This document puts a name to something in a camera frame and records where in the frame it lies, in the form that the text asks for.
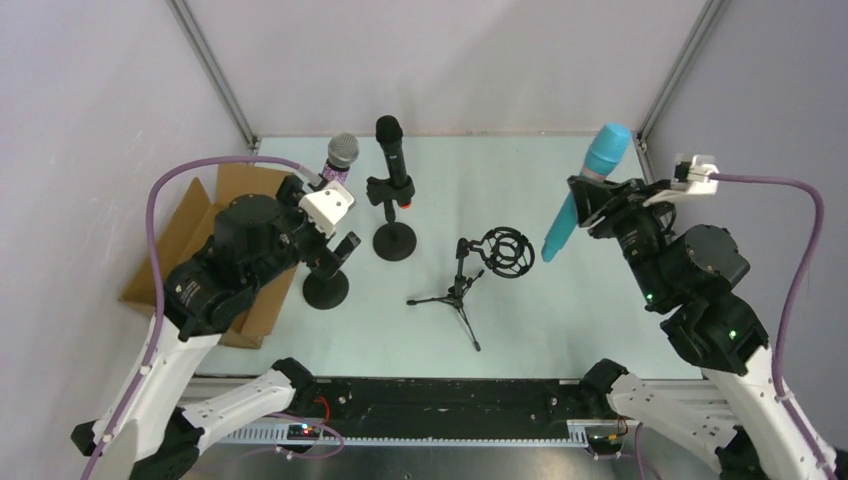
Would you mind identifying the black round-base mic stand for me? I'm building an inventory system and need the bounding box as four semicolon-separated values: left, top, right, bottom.
302;264;350;310

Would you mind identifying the teal blue microphone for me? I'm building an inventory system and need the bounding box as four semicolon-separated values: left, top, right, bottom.
541;123;632;263

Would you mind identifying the black tripod shock-mount stand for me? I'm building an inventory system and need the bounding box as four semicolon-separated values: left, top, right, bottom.
406;226;536;352

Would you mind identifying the purple glitter microphone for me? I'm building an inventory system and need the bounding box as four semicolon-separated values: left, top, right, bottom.
321;132;360;184

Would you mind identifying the brown cardboard box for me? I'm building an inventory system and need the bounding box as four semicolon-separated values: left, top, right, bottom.
156;164;297;350

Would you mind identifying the black orange-ring microphone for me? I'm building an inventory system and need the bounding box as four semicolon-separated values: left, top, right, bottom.
375;115;415;209

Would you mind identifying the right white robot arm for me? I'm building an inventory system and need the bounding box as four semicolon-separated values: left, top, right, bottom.
568;176;847;479

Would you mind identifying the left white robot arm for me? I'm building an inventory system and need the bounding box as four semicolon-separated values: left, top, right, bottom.
71;176;359;479

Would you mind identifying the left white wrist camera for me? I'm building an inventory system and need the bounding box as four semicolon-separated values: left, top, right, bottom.
298;180;356;239

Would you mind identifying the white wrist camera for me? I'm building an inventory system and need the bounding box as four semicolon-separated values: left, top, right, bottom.
298;180;356;239
642;154;719;207

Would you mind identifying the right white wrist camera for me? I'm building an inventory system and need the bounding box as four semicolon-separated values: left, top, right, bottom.
642;154;719;207

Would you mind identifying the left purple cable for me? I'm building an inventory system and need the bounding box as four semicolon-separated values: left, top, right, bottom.
79;155;323;480

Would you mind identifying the purple cable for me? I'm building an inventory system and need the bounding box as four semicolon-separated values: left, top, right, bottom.
79;155;323;480
708;173;836;475

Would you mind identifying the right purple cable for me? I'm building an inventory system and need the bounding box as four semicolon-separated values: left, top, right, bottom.
708;173;836;475

